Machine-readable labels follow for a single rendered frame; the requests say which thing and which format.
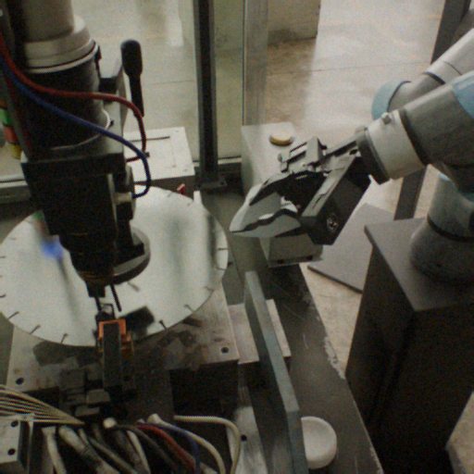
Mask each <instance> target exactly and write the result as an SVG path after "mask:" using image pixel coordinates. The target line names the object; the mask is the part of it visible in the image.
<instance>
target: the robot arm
mask: <svg viewBox="0 0 474 474"><path fill-rule="evenodd" d="M370 114H371V117H372V118H373V120H374V121H373V122H370V123H369V124H368V127H367V128H366V125H365V124H363V125H361V127H359V128H356V129H355V133H354V135H353V136H351V137H349V138H347V139H345V140H343V142H341V143H338V144H336V145H334V146H333V147H330V148H328V147H327V145H326V144H322V143H321V140H320V139H319V138H318V137H317V135H316V136H314V137H312V138H310V139H308V140H307V141H305V142H304V143H301V144H299V145H297V146H296V147H294V148H292V149H290V150H288V151H286V152H284V153H282V162H281V163H280V172H281V173H277V174H275V175H273V176H271V177H270V178H268V179H266V180H265V182H264V183H263V184H258V185H257V186H255V187H253V188H252V189H251V190H250V192H249V194H248V196H247V199H246V201H245V204H244V205H243V206H242V207H241V208H240V210H239V211H238V212H237V214H236V215H235V217H234V218H233V222H232V223H231V225H230V232H232V233H233V234H234V235H239V236H248V237H275V238H280V237H289V236H298V235H302V234H307V235H308V236H309V238H310V239H311V241H312V244H313V245H330V246H332V245H334V242H335V241H336V239H337V237H338V236H339V234H340V233H341V231H343V228H344V226H345V225H346V223H347V221H348V220H349V218H350V217H351V215H352V213H353V212H354V210H356V208H357V206H358V204H359V202H360V201H361V199H362V197H363V196H364V194H365V193H366V190H367V188H369V186H370V184H371V183H372V181H371V179H370V177H369V175H371V176H372V178H373V180H374V181H375V182H376V183H377V184H378V185H382V184H384V183H386V182H388V181H390V179H391V180H393V181H398V180H400V179H402V177H404V176H405V175H408V174H411V173H413V172H415V171H417V170H419V169H422V168H425V167H427V166H428V165H431V166H432V167H434V168H435V169H437V170H438V172H437V175H438V178H437V181H436V184H435V187H434V191H433V195H432V198H431V201H430V208H429V211H428V214H427V217H426V218H425V220H424V221H422V222H421V224H420V225H419V227H418V228H417V230H416V231H415V232H414V233H413V235H412V237H411V240H410V244H409V247H407V252H408V253H409V257H410V259H411V261H412V262H413V263H414V265H415V266H416V267H417V269H418V270H420V271H421V272H423V273H425V274H427V275H428V276H430V277H433V278H434V279H438V280H441V281H443V282H448V283H468V282H469V281H474V29H473V30H472V31H470V32H469V33H467V34H466V35H465V36H464V37H462V38H461V39H460V40H459V41H458V42H457V43H456V44H455V45H454V46H453V47H452V48H451V49H449V50H448V51H447V52H445V53H444V54H443V55H442V56H441V57H440V58H439V59H437V60H436V61H435V63H434V64H432V65H431V66H430V67H428V68H427V69H426V70H425V71H424V72H423V73H421V74H420V75H419V76H418V77H416V78H415V79H414V80H413V81H412V82H410V81H407V80H405V79H394V80H392V81H389V82H386V83H385V84H384V85H382V86H381V87H380V88H379V90H378V91H377V93H376V94H375V96H374V100H372V103H371V107H370ZM304 145H307V149H304V150H302V151H301V152H299V153H297V154H295V155H293V156H291V157H290V154H291V152H293V151H295V150H297V149H299V148H300V147H302V146H304ZM283 196H284V200H285V201H291V203H292V204H290V205H288V206H286V207H281V199H282V197H283Z"/></svg>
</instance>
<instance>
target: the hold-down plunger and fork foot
mask: <svg viewBox="0 0 474 474"><path fill-rule="evenodd" d="M117 226H118V237H117V239H116V241H115V247H116V249H117V253H118V256H117V259H116V261H115V263H114V267H115V266H118V265H121V264H123V263H126V262H128V261H130V260H133V259H135V258H137V257H140V256H144V248H143V241H142V240H141V239H140V238H139V237H138V235H137V234H136V233H135V232H133V233H131V223H130V222H129V221H117ZM85 285H86V284H85ZM86 289H87V293H88V297H89V298H94V290H92V288H90V287H89V286H87V285H86ZM97 291H98V295H99V298H106V290H105V287H104V288H100V289H97Z"/></svg>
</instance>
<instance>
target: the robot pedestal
mask: <svg viewBox="0 0 474 474"><path fill-rule="evenodd" d="M424 220H425V218H413V219H405V220H397V221H389V222H381V223H373V224H366V225H365V226H364V233H365V235H366V236H367V238H368V239H369V241H370V243H371V245H372V250H371V254H370V260H369V264H368V268H367V273H366V277H365V282H364V286H363V291H362V296H361V300H360V305H359V309H358V314H357V320H356V323H355V327H354V332H353V337H352V341H351V346H350V351H349V355H348V360H347V365H346V369H345V374H344V375H345V377H346V379H347V382H348V385H349V388H350V390H351V393H352V395H353V397H354V400H355V404H356V407H357V409H358V411H359V415H361V417H362V419H363V421H364V424H365V426H366V430H367V432H368V436H369V439H370V440H371V444H372V446H373V449H374V451H375V453H376V455H377V456H378V458H379V461H380V465H381V467H382V470H383V472H384V474H466V472H465V470H464V469H463V466H462V465H461V463H460V461H459V459H458V457H457V455H456V453H455V449H454V447H453V446H452V444H451V442H450V441H449V440H450V438H451V436H452V433H453V431H454V429H455V426H456V424H457V422H458V420H459V418H460V416H462V414H463V412H464V410H465V408H466V405H467V403H468V400H469V398H470V396H471V395H472V392H473V390H474V281H469V282H468V283H448V282H443V281H441V280H438V279H434V278H433V277H430V276H428V275H427V274H425V273H423V272H421V271H420V270H418V269H417V267H416V266H415V265H414V263H413V262H412V261H411V259H410V257H409V253H408V252H407V247H409V244H410V240H411V237H412V235H413V233H414V232H415V231H416V230H417V228H418V227H419V225H420V224H421V222H422V221H424Z"/></svg>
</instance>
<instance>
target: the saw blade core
mask: <svg viewBox="0 0 474 474"><path fill-rule="evenodd" d="M170 195H171V197H168V196H170ZM181 196H182V195H179V194H178V193H175V192H174V194H172V191H168V190H164V189H159V188H153V187H151V189H150V191H149V194H148V195H147V196H144V197H141V198H137V203H136V209H135V215H134V219H133V220H131V221H130V223H131V225H132V226H135V227H137V228H139V229H141V231H142V232H143V233H144V234H145V235H147V236H148V238H149V240H150V246H151V254H150V257H149V259H148V261H147V263H145V264H144V265H143V266H142V268H141V269H140V270H138V271H137V272H135V273H134V274H131V275H130V276H127V277H125V278H122V279H117V280H113V283H114V286H115V289H116V292H117V296H118V300H119V301H120V303H121V307H122V311H121V312H118V310H117V307H116V303H115V300H114V297H113V295H112V292H111V289H110V286H107V290H106V298H99V300H100V304H101V308H102V310H101V311H98V310H97V305H96V302H95V298H89V297H88V293H87V289H86V285H85V282H84V281H82V279H81V277H79V275H78V274H77V272H76V271H75V269H74V268H73V266H72V265H71V262H70V255H69V251H67V250H65V249H63V248H62V247H61V245H60V243H59V239H58V235H55V236H49V235H48V232H47V228H46V225H45V222H44V215H43V212H42V209H40V210H38V211H37V212H34V213H32V214H31V215H30V216H29V217H28V218H26V219H25V221H27V222H25V221H22V222H21V223H20V224H19V225H18V226H17V227H16V228H15V229H14V230H13V231H12V232H11V233H10V234H9V235H8V236H7V238H9V239H7V238H6V239H5V240H3V243H2V244H1V246H0V276H2V277H1V278H0V312H1V313H2V314H3V315H5V317H6V318H7V319H9V321H11V322H12V324H13V325H14V326H16V327H17V328H18V329H21V330H23V331H25V332H27V333H29V334H31V336H32V337H35V338H38V339H41V340H44V341H47V342H51V343H58V344H60V343H61V341H62V340H64V336H65V335H68V337H66V339H65V340H64V342H62V344H64V345H72V347H95V343H96V339H95V338H96V337H99V323H100V322H105V321H112V320H120V319H124V320H125V330H126V337H125V338H121V343H129V342H130V341H131V339H130V335H129V334H128V333H129V332H132V337H133V340H134V341H137V340H141V339H143V338H147V337H150V336H153V335H155V334H159V333H160V332H162V331H165V329H164V327H163V326H162V325H161V324H160V323H159V322H160V321H162V322H163V324H164V326H165V327H166V329H168V328H171V327H173V326H174V325H176V324H178V323H180V322H181V321H184V320H185V319H187V318H188V317H189V316H190V315H191V314H192V313H193V312H194V311H197V310H198V309H199V308H200V307H201V306H202V305H203V304H204V302H205V301H206V300H208V299H209V298H210V297H211V295H212V294H213V293H212V291H215V290H216V289H217V287H218V285H219V284H220V283H221V281H222V278H223V275H224V273H225V270H226V266H227V260H228V250H225V249H228V246H227V240H226V237H225V234H224V231H223V229H222V227H221V226H220V224H218V222H217V221H216V220H215V217H214V216H213V215H212V214H211V213H210V212H209V211H208V210H205V209H204V208H203V207H202V206H201V205H200V204H198V203H197V202H194V201H193V200H191V199H189V198H187V197H185V198H182V199H181V200H180V201H177V199H179V198H180V197H181ZM189 204H190V206H187V205H189ZM203 217H204V218H203ZM28 222H29V223H31V224H29V223H28ZM213 232H215V233H213ZM12 239H16V240H12ZM217 249H220V250H217ZM3 257H6V258H4V259H2V258H3ZM215 268H216V269H217V270H214V269H215ZM218 269H220V270H218ZM203 288H206V289H205V290H204V289H203ZM207 289H209V290H207ZM210 290H211V291H210ZM3 296H6V297H5V298H3ZM186 306H188V307H189V308H190V309H191V310H192V311H193V312H192V311H191V310H189V309H188V308H185V307H186ZM16 313H18V314H17V315H15V314H16ZM13 316H14V317H13ZM11 317H12V318H11ZM39 326H40V328H39V329H37V330H36V328H37V327H39ZM35 330H36V331H35ZM33 331H34V332H33Z"/></svg>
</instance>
